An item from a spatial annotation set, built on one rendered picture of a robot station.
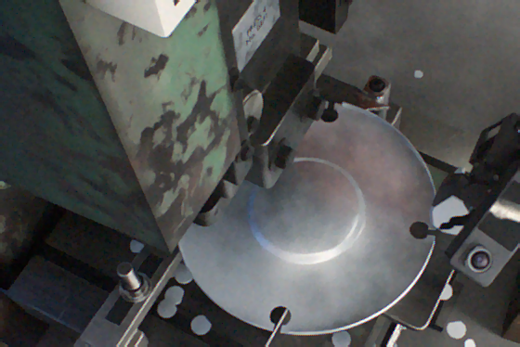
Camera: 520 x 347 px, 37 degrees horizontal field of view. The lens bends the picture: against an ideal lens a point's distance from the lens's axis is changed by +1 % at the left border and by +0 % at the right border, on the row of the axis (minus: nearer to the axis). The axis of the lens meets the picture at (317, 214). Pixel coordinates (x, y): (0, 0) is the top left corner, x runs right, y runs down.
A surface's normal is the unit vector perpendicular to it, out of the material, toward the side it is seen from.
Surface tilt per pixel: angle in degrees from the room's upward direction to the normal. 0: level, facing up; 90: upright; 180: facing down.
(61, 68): 90
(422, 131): 0
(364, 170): 0
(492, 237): 38
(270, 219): 0
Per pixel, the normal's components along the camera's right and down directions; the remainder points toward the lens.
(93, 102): -0.47, 0.80
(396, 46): 0.00, -0.44
